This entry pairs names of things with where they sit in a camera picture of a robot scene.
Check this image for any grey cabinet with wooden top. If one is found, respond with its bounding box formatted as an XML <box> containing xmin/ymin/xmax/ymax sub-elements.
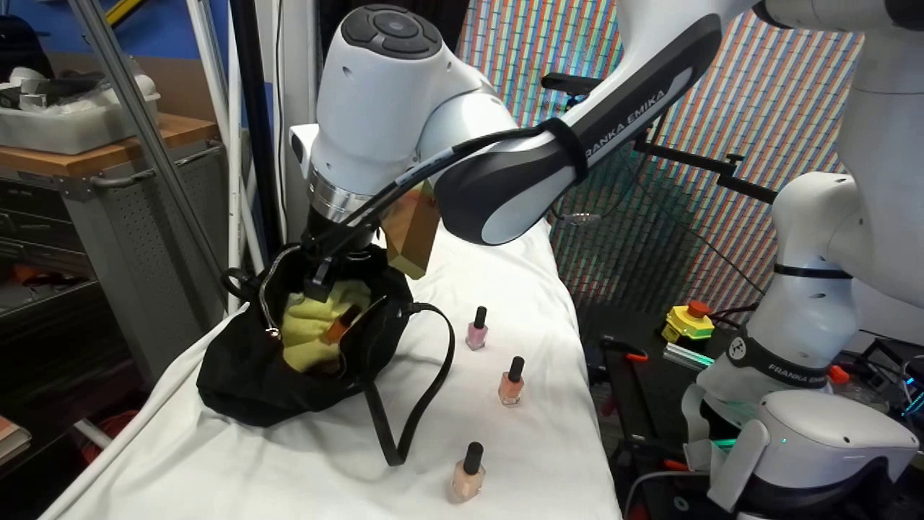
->
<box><xmin>0</xmin><ymin>113</ymin><xmax>235</xmax><ymax>520</ymax></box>

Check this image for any black handbag with strap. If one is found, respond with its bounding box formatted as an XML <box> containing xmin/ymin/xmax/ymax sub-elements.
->
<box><xmin>193</xmin><ymin>240</ymin><xmax>459</xmax><ymax>471</ymax></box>

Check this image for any beige nail polish bottle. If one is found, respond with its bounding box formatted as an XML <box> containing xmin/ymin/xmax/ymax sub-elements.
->
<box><xmin>448</xmin><ymin>440</ymin><xmax>487</xmax><ymax>508</ymax></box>

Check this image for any black curtain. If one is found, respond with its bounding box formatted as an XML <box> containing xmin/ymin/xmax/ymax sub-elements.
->
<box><xmin>318</xmin><ymin>0</ymin><xmax>474</xmax><ymax>81</ymax></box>

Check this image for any yellow red emergency stop button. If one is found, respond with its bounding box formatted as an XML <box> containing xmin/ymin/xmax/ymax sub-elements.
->
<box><xmin>659</xmin><ymin>297</ymin><xmax>718</xmax><ymax>347</ymax></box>

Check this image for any tan wrist camera block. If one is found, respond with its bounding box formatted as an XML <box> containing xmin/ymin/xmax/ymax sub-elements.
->
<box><xmin>379</xmin><ymin>186</ymin><xmax>446</xmax><ymax>283</ymax></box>

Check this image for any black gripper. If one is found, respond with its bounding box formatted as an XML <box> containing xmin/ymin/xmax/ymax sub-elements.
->
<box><xmin>300</xmin><ymin>211</ymin><xmax>385</xmax><ymax>303</ymax></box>

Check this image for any white metal pole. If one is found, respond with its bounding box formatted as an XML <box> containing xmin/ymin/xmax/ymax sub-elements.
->
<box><xmin>181</xmin><ymin>0</ymin><xmax>267</xmax><ymax>292</ymax></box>

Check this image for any pink nail polish bottle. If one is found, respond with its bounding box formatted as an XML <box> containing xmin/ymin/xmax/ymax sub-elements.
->
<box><xmin>464</xmin><ymin>303</ymin><xmax>492</xmax><ymax>354</ymax></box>

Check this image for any black metal pole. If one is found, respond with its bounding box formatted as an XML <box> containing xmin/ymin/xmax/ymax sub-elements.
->
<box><xmin>225</xmin><ymin>0</ymin><xmax>285</xmax><ymax>261</ymax></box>

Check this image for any black stereo camera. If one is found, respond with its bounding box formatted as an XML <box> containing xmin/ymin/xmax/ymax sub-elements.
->
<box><xmin>539</xmin><ymin>74</ymin><xmax>596</xmax><ymax>98</ymax></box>

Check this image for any white plastic bin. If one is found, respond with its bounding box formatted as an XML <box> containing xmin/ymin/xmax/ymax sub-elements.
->
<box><xmin>0</xmin><ymin>69</ymin><xmax>163</xmax><ymax>156</ymax></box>

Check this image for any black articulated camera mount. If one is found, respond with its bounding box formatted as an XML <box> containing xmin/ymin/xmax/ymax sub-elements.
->
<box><xmin>552</xmin><ymin>89</ymin><xmax>782</xmax><ymax>209</ymax></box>

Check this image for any grey aluminium pole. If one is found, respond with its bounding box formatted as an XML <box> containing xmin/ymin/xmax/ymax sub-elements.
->
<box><xmin>67</xmin><ymin>0</ymin><xmax>239</xmax><ymax>292</ymax></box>

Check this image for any peach nail polish bottle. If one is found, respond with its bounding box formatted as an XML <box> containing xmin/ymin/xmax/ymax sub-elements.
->
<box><xmin>498</xmin><ymin>354</ymin><xmax>528</xmax><ymax>412</ymax></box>

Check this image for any yellow cloth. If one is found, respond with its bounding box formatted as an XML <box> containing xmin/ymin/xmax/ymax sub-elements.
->
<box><xmin>278</xmin><ymin>277</ymin><xmax>376</xmax><ymax>377</ymax></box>

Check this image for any white table cloth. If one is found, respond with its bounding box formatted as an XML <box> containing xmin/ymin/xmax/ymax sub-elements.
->
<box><xmin>41</xmin><ymin>178</ymin><xmax>625</xmax><ymax>520</ymax></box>

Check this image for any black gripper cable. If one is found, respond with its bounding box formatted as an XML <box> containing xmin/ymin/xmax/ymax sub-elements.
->
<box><xmin>342</xmin><ymin>118</ymin><xmax>580</xmax><ymax>228</ymax></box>

